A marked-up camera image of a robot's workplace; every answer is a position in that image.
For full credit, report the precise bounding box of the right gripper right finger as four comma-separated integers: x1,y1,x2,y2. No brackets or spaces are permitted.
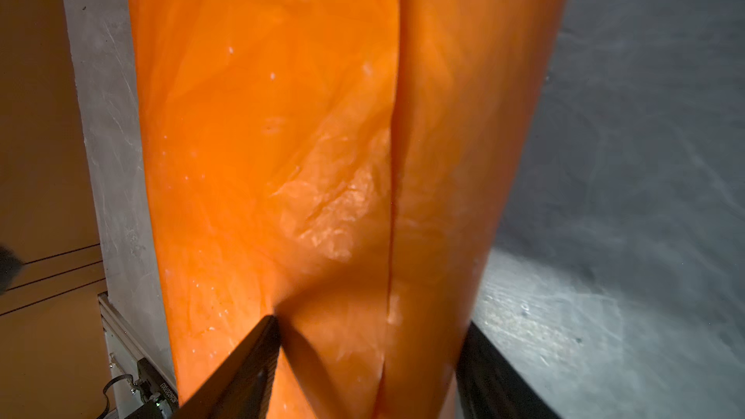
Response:
456,324,560,419

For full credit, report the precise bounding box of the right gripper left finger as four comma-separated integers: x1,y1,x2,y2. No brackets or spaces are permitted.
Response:
173,315,281,419

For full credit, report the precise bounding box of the yellow orange wrapping paper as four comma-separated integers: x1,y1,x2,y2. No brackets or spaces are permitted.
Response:
128,0,567,418

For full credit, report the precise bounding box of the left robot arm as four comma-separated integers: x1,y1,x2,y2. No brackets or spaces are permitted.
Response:
0,246,23,294

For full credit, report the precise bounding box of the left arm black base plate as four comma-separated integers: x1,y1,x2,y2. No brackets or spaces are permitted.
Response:
124,358,178,419

